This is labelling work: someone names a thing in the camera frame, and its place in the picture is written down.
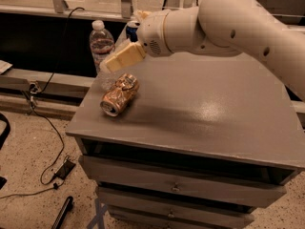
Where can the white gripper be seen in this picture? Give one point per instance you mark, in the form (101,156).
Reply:
(152,32)

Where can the clear plastic water bottle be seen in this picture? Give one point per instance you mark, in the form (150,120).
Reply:
(101,45)

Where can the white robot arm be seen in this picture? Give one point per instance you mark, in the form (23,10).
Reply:
(218,28)

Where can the blue pepsi can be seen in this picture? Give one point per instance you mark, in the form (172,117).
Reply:
(131,29)

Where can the crushed gold soda can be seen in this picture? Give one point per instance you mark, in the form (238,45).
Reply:
(119,95)

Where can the grey drawer cabinet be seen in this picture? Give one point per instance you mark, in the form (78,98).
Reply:
(206,141)

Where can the white paper at left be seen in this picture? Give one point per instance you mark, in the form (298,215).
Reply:
(4,66)

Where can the black bar on floor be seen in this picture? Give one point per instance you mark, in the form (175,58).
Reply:
(67,206)

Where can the metal railing frame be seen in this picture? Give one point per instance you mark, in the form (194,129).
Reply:
(95,7)

